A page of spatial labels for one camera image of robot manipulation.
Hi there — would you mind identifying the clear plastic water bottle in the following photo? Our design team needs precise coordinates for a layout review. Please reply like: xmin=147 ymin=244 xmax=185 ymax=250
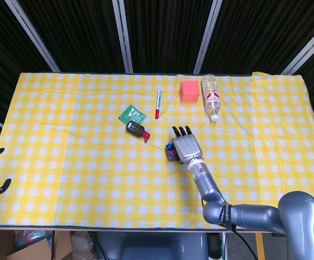
xmin=202 ymin=73 xmax=222 ymax=122

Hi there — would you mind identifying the black bottle with red cap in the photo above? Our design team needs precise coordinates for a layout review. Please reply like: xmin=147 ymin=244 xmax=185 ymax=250
xmin=125 ymin=120 xmax=151 ymax=143

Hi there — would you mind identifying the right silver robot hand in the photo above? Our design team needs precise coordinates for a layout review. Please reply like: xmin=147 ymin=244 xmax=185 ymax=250
xmin=171 ymin=125 xmax=204 ymax=165

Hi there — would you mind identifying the black printed arm strap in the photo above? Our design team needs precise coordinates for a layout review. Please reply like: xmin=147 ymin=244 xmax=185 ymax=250
xmin=218 ymin=202 xmax=233 ymax=231

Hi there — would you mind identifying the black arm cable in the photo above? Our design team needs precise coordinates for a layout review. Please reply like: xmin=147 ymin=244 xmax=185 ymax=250
xmin=227 ymin=224 xmax=258 ymax=260

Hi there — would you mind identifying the white marker with red cap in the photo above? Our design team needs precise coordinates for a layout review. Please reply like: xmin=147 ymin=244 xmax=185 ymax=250
xmin=153 ymin=89 xmax=162 ymax=120

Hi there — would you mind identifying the purple two-stud building block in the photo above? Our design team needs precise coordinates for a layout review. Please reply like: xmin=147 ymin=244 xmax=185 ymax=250
xmin=166 ymin=149 xmax=180 ymax=163

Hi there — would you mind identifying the brown cardboard box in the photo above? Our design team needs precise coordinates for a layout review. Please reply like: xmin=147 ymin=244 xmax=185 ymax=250
xmin=5 ymin=230 xmax=74 ymax=260

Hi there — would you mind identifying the black pleated curtain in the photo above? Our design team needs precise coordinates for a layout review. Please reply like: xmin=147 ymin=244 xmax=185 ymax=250
xmin=0 ymin=0 xmax=314 ymax=152

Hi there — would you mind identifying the coral pink cube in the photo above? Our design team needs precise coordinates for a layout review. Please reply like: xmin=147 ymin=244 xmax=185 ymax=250
xmin=179 ymin=80 xmax=200 ymax=103

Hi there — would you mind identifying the green sachet packet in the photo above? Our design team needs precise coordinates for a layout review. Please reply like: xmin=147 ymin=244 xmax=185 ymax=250
xmin=118 ymin=103 xmax=148 ymax=125

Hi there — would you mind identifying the white frame post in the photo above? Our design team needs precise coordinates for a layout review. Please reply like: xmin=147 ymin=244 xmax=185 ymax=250
xmin=193 ymin=0 xmax=223 ymax=74
xmin=111 ymin=0 xmax=134 ymax=74
xmin=280 ymin=15 xmax=314 ymax=76
xmin=4 ymin=0 xmax=62 ymax=73

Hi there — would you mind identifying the yellow white checkered tablecloth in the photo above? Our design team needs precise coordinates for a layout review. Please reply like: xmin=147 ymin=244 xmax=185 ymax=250
xmin=0 ymin=71 xmax=314 ymax=229

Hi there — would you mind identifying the grey robot torso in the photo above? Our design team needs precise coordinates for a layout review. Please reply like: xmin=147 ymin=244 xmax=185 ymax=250
xmin=95 ymin=231 xmax=209 ymax=260

